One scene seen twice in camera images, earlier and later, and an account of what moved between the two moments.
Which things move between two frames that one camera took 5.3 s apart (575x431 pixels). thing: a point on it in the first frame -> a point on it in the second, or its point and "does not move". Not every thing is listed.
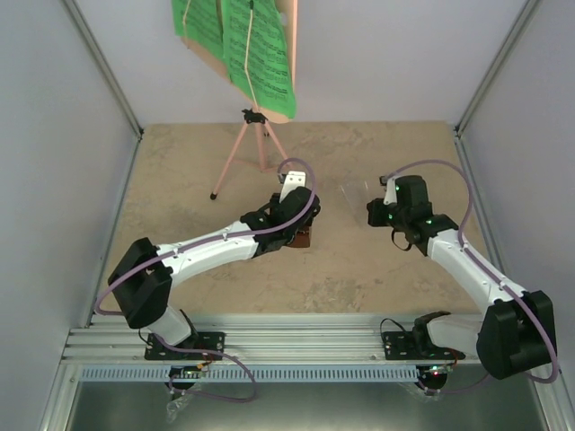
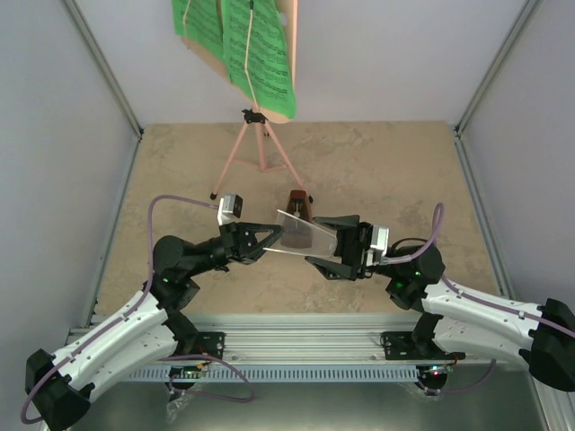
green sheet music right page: [269, 61] does not move
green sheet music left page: [200, 21] does not move
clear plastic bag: [175, 406] does not move
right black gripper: [375, 220] -> [353, 241]
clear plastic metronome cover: [355, 190] -> [302, 237]
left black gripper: [309, 221] -> [233, 233]
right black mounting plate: [402, 346] does not move
